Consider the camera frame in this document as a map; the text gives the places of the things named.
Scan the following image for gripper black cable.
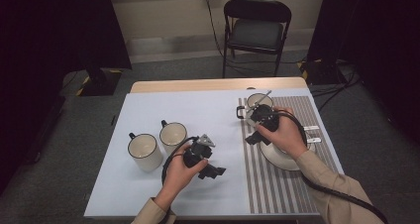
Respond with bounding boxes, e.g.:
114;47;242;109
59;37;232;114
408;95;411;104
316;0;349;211
160;136;200;186
279;110;390;224

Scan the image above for pale blue table mat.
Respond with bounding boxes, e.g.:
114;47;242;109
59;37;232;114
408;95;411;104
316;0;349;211
83;87;345;219

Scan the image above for black wall power cable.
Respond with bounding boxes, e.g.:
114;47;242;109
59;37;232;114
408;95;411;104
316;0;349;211
203;0;226;58

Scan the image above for black curtain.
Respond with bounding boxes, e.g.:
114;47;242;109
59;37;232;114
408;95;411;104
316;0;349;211
0;0;133;188
306;0;420;146

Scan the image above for person's left hand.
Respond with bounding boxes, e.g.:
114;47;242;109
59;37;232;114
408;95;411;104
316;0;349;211
153;145;210;214

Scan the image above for grey striped placemat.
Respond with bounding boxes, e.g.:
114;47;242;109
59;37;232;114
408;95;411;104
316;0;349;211
238;95;345;215

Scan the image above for black stand base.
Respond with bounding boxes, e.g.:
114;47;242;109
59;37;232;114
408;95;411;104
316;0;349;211
300;58;349;86
78;67;124;98

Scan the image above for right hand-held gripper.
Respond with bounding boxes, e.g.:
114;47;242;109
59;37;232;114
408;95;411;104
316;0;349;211
244;90;280;146

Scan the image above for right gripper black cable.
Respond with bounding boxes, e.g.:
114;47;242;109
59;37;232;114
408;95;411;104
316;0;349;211
279;110;390;224

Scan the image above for white ceramic plate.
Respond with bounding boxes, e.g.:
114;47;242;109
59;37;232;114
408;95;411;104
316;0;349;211
259;140;311;171

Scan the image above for black floor cables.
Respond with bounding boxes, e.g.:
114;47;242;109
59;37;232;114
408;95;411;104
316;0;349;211
310;63;362;113

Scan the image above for black folding chair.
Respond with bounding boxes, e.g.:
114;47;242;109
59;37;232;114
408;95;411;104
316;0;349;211
222;0;293;79

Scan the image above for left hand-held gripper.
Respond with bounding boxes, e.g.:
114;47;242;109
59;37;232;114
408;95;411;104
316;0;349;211
182;134;228;180

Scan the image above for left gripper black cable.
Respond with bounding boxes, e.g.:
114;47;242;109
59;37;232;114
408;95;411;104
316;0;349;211
160;136;200;186

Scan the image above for person's right hand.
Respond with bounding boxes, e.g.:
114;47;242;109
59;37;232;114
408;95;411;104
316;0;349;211
255;106;309;161

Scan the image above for white cup with black handle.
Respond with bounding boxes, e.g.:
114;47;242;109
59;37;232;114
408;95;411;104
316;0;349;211
235;92;275;128
127;132;164;172
158;119;189;157

